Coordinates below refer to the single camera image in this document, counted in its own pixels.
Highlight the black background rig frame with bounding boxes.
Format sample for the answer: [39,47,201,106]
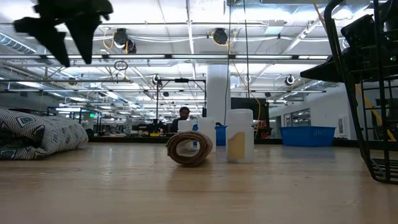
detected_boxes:
[155,78,208,126]

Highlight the white round pillar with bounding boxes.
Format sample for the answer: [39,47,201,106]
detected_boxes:
[206,64,231,126]

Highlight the brown bandage roll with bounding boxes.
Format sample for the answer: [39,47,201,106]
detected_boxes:
[165,130,214,168]

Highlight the grey patterned fabric pouch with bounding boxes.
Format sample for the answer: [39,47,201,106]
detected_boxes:
[0,108,90,161]

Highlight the black ceiling cable reel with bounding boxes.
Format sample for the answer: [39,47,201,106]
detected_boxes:
[212,27,229,46]
[112,27,137,54]

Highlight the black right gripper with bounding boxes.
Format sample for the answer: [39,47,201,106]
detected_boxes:
[300,9,398,82]

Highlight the black monitor screen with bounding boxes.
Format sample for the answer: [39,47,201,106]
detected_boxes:
[230,97,270,139]

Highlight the person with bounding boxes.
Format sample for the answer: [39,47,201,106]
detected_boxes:
[169,106,191,134]

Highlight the dark wire basket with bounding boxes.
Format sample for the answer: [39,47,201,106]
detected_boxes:
[323,0,398,184]

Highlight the yellow cable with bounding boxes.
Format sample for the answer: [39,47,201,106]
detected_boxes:
[354,83,396,141]

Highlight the blue plastic bin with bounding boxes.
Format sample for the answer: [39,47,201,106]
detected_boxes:
[192,124,228,147]
[279,126,336,147]

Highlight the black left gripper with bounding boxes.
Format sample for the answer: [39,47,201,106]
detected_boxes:
[14,0,114,68]

